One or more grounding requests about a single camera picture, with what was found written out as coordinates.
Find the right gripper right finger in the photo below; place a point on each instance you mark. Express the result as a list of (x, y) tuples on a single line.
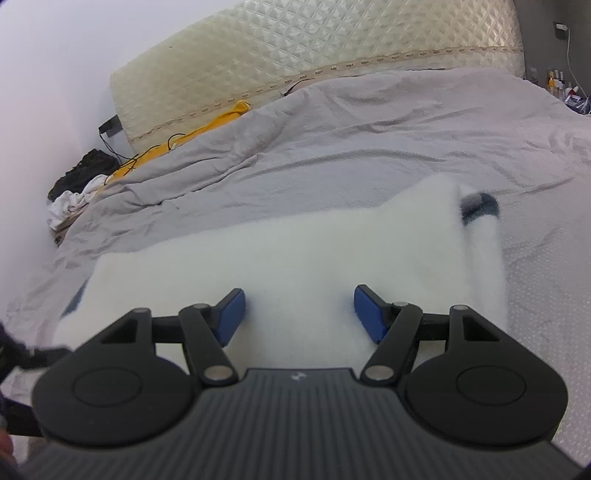
[(394, 328)]

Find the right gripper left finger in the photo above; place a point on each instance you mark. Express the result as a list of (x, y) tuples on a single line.
[(206, 330)]

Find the white striped fleece sweater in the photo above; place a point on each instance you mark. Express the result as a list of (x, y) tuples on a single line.
[(435, 245)]

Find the white clothes pile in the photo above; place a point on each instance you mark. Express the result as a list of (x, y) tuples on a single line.
[(69, 203)]

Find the black clothes pile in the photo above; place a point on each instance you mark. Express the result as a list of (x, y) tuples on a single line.
[(94, 163)]

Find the person left hand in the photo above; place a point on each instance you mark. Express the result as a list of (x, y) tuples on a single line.
[(7, 448)]

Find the grey bed duvet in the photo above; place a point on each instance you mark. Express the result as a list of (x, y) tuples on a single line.
[(355, 143)]

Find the yellow pillow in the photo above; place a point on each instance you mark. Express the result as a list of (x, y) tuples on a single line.
[(166, 136)]

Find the cream quilted headboard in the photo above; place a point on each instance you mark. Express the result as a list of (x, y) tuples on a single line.
[(255, 50)]

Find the clutter of small bottles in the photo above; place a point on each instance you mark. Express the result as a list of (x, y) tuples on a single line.
[(571, 95)]

